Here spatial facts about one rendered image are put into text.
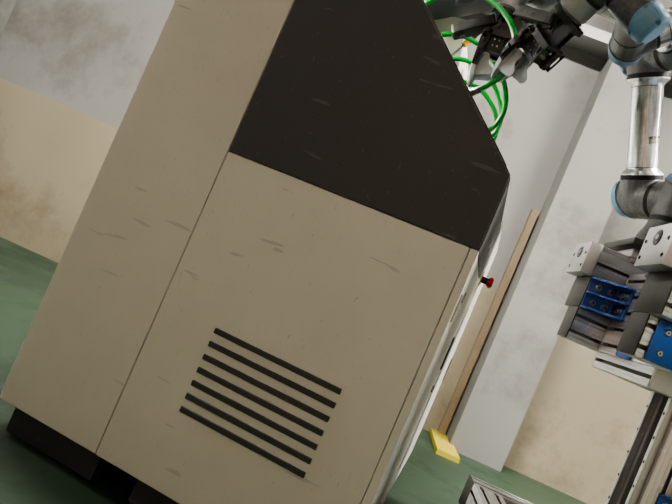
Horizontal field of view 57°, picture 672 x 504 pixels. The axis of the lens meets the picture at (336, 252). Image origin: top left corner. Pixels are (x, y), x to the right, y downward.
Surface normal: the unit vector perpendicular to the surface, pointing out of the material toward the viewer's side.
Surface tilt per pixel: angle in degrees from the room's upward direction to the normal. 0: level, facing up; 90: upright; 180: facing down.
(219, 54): 90
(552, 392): 90
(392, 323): 90
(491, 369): 90
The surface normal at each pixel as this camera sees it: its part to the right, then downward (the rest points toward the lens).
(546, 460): -0.08, -0.06
